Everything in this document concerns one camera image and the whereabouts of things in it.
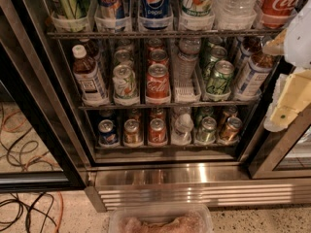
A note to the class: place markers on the blue can bottom shelf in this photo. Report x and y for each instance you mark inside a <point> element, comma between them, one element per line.
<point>108,134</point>

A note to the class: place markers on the right fridge glass door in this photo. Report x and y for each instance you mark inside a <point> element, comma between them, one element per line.
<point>282,154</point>

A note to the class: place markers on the orange can bottom shelf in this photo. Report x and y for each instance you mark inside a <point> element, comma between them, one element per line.
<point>157,130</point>

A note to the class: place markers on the Coca-Cola can top shelf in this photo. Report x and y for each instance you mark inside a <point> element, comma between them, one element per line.
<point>275,13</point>

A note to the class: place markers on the fridge glass door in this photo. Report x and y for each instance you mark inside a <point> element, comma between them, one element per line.
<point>35,72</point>
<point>282,154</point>

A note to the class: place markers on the front Coca-Cola can middle shelf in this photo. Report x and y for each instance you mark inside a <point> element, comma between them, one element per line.
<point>157,81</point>

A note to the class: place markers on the front tea bottle left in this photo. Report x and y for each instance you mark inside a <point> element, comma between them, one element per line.
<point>88,76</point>

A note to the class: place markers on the green can shelf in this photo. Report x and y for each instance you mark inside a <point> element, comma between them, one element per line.
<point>206,130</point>
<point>68,0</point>
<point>220,77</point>

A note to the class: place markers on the tea bottle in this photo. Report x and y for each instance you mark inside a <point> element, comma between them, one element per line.
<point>253,74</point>
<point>88,76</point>

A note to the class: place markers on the water bottle bottom shelf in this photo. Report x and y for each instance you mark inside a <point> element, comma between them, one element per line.
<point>181,132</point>

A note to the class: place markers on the gold can bottom shelf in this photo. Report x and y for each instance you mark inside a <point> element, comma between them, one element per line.
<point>231,128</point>

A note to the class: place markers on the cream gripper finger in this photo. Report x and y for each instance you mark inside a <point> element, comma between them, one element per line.
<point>291,95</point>
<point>275,46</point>

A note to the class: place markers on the green can top shelf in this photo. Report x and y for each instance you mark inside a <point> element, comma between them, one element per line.
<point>68,0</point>

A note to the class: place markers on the coca-cola can shelf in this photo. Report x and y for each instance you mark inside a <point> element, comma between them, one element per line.
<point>275,13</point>
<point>157,81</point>

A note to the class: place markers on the water bottle shelf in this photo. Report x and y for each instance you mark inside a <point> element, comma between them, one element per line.
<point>236,0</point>
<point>181,132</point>
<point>187,56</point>

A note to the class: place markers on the front green can middle shelf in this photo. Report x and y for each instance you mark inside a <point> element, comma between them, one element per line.
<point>220,77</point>

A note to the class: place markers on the clear plastic food container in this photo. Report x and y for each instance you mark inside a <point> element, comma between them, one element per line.
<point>162,218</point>

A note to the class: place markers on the front tea bottle right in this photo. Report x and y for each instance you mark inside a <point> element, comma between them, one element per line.
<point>253,74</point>

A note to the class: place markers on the water bottle middle shelf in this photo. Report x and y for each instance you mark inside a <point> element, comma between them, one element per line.
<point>187,56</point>

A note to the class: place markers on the front 7up can middle shelf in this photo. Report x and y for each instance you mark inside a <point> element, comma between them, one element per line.
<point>124,82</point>

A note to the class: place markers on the brown can bottom shelf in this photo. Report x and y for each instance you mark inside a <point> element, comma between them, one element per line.
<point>132,132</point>

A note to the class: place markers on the water bottle top shelf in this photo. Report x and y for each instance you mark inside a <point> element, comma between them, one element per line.
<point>236,0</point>

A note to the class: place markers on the steel fridge bottom grille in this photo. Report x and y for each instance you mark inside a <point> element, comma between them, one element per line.
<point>200,183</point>

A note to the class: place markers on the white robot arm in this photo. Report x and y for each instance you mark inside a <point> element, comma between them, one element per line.
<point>297,45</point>

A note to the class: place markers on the Pepsi can top shelf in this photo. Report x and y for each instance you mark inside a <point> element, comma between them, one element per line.
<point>155,8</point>

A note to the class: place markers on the left fridge glass door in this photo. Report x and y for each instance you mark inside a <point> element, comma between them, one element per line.
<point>35,72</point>

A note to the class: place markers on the green can bottom shelf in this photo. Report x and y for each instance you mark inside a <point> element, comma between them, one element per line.
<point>206,130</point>

